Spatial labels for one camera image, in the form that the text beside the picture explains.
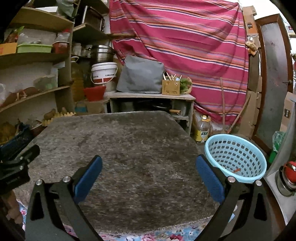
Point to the green leafy vegetables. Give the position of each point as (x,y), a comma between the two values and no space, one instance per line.
(185,85)

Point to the small red basket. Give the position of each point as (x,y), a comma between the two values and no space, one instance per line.
(61,47)

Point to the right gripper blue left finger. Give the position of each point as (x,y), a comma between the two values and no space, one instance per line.
(43,221)

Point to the yellow label oil bottle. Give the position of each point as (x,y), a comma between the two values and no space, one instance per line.
(203,129)

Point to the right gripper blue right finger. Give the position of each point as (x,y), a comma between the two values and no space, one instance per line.
(253,221)

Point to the cardboard box under shelf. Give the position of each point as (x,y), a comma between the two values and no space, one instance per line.
(91,107)

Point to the red lidded steel pot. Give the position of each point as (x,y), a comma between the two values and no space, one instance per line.
(285,180)

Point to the dark blue crate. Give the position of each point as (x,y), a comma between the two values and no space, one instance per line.
(13,147)

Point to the light blue plastic basket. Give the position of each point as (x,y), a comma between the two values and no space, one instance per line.
(229,152)

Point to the steel pot stack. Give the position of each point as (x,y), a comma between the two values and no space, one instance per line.
(102,53)

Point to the black pan with handle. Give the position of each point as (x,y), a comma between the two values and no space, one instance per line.
(166,109)

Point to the yellow egg tray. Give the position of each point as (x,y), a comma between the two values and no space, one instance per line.
(51,116)

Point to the floral tablecloth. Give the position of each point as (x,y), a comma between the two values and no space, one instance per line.
(185,232)

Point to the wooden framed door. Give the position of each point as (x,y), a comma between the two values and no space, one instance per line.
(277,74)

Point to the woven utensil holder box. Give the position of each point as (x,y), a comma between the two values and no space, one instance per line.
(171,84)

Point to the wooden wall shelf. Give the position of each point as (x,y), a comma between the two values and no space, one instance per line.
(32,84)

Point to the striped pink curtain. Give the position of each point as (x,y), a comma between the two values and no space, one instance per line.
(202,40)

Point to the red plastic basin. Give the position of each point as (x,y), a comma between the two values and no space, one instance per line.
(95,93)

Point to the green plastic tray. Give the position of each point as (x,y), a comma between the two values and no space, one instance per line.
(33,48)

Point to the cardboard box by door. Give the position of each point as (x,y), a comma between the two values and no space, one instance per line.
(289,105)

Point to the white plastic bucket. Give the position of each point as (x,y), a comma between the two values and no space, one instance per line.
(103,72)

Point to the grey cloth cover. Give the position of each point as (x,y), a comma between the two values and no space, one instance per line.
(140,75)

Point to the large yellow oil jug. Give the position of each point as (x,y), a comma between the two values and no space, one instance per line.
(77,86)

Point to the green plastic bag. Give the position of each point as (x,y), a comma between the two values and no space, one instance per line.
(277,139)

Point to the grey low shelf table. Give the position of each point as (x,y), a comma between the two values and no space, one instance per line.
(127,102)

